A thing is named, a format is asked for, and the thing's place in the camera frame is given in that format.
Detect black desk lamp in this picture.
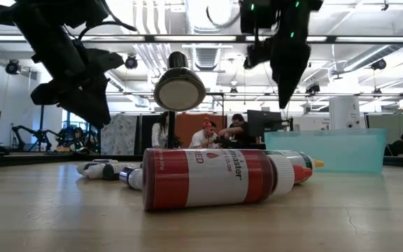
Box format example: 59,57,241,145
153,51,207,151

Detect red tool on stand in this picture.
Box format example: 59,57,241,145
203,118,212,141

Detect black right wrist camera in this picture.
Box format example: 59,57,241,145
239,0,279,34

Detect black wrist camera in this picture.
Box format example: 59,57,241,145
239,0,279,34
84,48,125,73

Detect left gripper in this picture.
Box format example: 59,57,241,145
15,26,111,130

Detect grey partition panel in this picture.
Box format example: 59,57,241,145
367,113,403,131

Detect orange partition panel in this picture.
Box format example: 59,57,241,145
175,113,227,148

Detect small blue food coloring bottle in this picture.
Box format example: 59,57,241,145
76,162,106,180

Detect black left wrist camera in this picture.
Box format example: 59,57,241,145
84,48,125,73

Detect white round pillar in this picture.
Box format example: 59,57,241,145
329,96,362,130

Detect silver ventilation duct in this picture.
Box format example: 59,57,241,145
183,0,234,71

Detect small purple food coloring bottle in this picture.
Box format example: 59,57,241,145
119,167,143,192

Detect black computer monitor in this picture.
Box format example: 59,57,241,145
246,109,283,139

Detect large green food coloring bottle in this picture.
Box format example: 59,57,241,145
262,149,316,169

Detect large red food coloring bottle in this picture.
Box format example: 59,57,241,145
141,148,313,212

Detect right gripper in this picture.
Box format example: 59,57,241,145
242,0,323,109

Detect marble patterned partition panel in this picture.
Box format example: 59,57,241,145
99,113,139,156

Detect person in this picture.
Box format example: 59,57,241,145
218,113,255,148
189,118,220,150
385,129,403,158
151,111,169,150

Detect black aluminium table frame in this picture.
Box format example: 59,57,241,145
0,153,403,169

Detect black left wrist camera cable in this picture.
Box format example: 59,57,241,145
66,0,139,41

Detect teal translucent plastic bin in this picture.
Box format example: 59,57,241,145
264,128,387,174

